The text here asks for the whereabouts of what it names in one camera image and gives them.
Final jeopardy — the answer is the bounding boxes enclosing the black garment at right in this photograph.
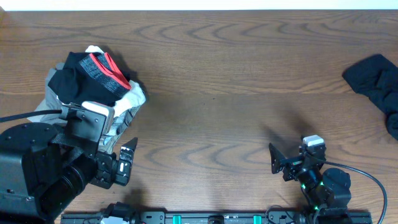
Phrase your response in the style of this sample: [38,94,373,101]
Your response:
[342,54,397,139]

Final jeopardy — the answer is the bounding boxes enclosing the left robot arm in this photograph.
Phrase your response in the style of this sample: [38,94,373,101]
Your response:
[1,123,137,223]

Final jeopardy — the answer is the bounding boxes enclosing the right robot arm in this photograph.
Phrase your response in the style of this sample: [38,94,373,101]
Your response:
[269,143,353,224]

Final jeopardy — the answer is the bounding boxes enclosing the black leggings with red waistband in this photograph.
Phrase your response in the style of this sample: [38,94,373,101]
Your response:
[47,51,132,108]

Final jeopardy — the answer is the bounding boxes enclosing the grey crumpled garment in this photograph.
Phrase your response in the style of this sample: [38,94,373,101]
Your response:
[35,63,146,154]

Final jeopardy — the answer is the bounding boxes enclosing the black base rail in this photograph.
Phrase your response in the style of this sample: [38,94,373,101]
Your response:
[60,202,373,224]

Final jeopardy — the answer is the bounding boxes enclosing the white crumpled garment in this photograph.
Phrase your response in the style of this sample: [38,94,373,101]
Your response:
[55,45,147,118]

